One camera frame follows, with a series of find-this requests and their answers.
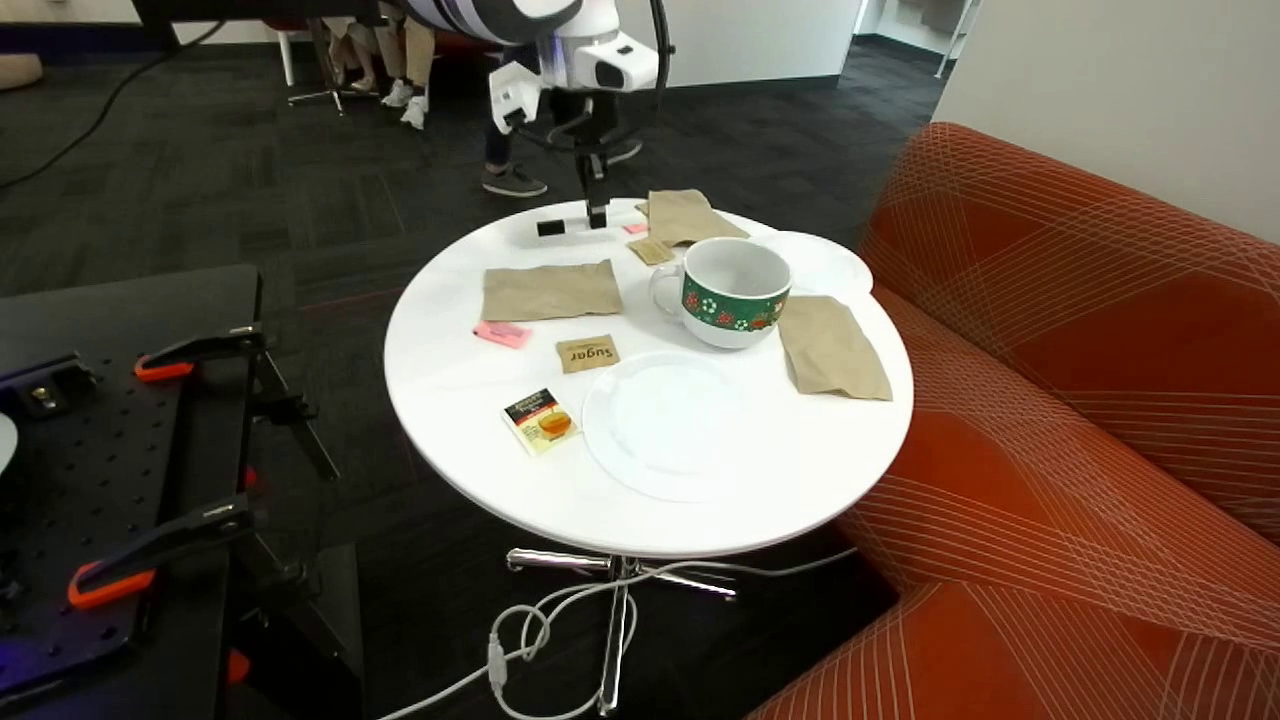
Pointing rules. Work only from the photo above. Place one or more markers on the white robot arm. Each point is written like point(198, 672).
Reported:
point(528, 23)

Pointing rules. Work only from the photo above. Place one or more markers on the yellow black tea packet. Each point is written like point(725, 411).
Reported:
point(537, 422)

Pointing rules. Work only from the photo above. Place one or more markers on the clear plastic plate near sofa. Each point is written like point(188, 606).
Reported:
point(823, 264)

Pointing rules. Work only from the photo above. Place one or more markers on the brown napkin near sofa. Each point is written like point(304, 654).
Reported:
point(828, 354)

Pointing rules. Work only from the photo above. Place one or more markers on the brown napkin behind mug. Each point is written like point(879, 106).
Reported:
point(679, 216)

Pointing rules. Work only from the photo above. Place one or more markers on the orange black clamp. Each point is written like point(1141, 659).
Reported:
point(274, 393)
point(260, 576)

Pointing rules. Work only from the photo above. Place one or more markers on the small black box on table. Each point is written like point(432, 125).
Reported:
point(551, 231)

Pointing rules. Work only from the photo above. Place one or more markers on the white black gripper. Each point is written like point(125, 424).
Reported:
point(611, 63)

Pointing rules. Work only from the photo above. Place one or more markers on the red patterned corner sofa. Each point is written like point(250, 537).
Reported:
point(1086, 512)

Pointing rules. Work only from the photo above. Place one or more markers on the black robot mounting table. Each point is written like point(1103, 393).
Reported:
point(90, 460)

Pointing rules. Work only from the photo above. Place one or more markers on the chrome table base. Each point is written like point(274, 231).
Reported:
point(525, 629)

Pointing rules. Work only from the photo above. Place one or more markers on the clear plastic plate table edge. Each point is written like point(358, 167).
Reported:
point(667, 424)

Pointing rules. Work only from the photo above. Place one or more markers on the brown sugar packet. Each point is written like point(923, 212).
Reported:
point(584, 354)

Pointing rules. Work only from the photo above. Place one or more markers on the brown napkin beside marker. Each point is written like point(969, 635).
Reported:
point(551, 293)

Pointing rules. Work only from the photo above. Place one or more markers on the white green ceramic mug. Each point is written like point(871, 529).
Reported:
point(725, 293)

